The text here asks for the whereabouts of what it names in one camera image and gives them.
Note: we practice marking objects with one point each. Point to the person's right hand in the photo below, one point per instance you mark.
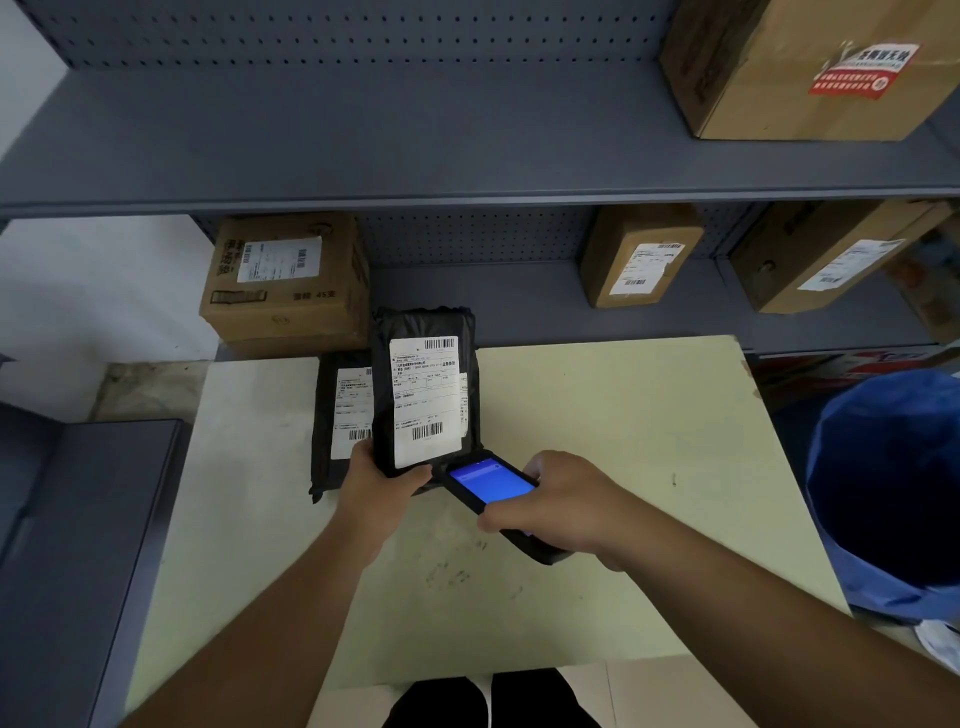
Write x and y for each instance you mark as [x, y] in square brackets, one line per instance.
[577, 510]

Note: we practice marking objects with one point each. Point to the person's left hand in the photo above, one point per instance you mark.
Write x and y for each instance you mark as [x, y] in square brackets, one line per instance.
[367, 502]

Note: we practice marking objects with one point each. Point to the person's right thumb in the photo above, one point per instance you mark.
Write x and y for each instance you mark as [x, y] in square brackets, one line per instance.
[510, 514]

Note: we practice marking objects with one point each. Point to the person's left thumb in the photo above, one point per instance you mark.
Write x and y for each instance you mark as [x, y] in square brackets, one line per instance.
[411, 478]

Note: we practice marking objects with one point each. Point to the black handheld scanner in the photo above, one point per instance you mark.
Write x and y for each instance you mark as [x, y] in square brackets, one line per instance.
[487, 480]

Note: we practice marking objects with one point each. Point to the black parcel bag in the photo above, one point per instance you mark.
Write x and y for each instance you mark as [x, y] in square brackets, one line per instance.
[424, 375]
[345, 405]

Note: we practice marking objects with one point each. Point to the person's left forearm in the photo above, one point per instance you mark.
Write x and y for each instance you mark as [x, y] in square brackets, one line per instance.
[277, 637]

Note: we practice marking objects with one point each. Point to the person's right forearm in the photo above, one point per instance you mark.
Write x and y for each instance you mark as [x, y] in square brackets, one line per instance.
[765, 630]

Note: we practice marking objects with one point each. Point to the black parcel bag, narrow label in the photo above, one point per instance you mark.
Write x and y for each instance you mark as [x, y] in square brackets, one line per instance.
[345, 405]

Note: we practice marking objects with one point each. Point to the person's black trousers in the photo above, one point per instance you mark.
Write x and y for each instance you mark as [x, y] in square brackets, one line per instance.
[491, 705]

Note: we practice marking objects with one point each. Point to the wide cardboard box, white label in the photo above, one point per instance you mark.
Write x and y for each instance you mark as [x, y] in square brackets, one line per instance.
[289, 285]

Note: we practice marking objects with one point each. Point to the small cardboard box, white label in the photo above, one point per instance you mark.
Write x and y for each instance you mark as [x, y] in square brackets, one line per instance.
[637, 255]

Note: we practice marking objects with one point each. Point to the grey metal shelf unit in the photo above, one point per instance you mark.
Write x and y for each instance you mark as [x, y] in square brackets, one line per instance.
[375, 135]

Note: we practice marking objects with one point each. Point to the grey metal cabinet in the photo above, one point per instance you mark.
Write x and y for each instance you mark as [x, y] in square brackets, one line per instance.
[67, 562]

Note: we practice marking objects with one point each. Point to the red and white carton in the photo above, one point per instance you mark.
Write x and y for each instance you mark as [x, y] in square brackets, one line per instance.
[832, 367]

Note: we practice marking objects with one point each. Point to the blue plastic bag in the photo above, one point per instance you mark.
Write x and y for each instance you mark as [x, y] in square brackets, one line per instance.
[892, 487]

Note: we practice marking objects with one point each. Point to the long cardboard box, white label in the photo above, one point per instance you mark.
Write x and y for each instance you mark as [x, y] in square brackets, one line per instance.
[817, 255]

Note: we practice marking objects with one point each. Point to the white plastic packet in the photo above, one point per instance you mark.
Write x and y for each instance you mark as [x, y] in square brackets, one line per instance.
[941, 645]

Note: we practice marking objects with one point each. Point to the taped brown cardboard box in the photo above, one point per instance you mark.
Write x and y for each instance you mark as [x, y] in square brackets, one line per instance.
[930, 285]

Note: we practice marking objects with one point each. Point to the large cardboard box, red sticker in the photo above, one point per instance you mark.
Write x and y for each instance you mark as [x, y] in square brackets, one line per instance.
[795, 67]

